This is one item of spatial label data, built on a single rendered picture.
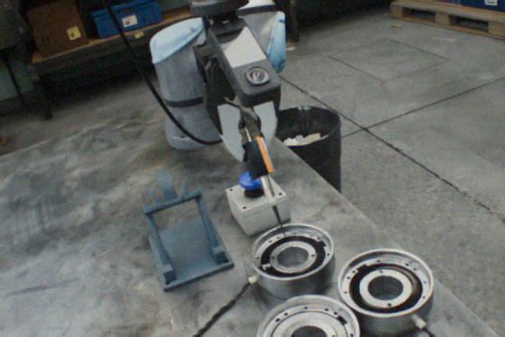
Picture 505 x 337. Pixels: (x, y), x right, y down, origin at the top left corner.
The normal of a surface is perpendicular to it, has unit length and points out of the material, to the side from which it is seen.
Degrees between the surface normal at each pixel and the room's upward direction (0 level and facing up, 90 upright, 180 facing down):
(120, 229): 0
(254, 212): 90
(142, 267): 0
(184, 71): 90
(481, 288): 0
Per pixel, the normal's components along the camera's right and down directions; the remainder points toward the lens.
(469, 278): -0.17, -0.85
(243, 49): 0.07, -0.51
